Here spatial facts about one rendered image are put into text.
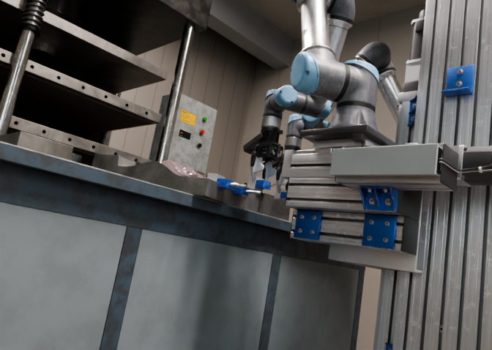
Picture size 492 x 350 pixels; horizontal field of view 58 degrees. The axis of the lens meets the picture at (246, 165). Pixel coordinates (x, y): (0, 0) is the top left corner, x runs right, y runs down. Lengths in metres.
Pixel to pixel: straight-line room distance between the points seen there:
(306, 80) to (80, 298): 0.85
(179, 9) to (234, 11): 2.20
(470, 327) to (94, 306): 0.96
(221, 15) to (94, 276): 3.52
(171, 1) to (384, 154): 1.64
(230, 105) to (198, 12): 2.68
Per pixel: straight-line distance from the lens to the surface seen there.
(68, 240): 1.23
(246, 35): 4.66
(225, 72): 5.11
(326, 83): 1.31
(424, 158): 1.03
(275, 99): 1.62
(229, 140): 5.04
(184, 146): 2.52
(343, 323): 2.17
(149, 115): 2.33
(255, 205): 1.64
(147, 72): 2.42
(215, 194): 1.38
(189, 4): 2.50
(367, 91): 1.36
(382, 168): 1.07
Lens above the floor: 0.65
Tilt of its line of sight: 11 degrees up
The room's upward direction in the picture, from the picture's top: 10 degrees clockwise
